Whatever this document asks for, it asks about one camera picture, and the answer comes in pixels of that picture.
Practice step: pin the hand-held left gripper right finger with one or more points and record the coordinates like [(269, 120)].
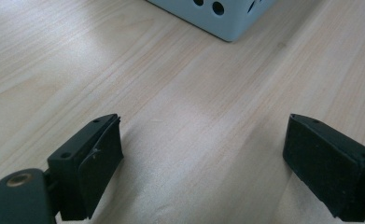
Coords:
[(329, 168)]

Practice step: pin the light blue perforated box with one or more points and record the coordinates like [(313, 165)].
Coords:
[(216, 15)]

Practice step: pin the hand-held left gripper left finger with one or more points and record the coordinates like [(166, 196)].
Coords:
[(87, 161)]

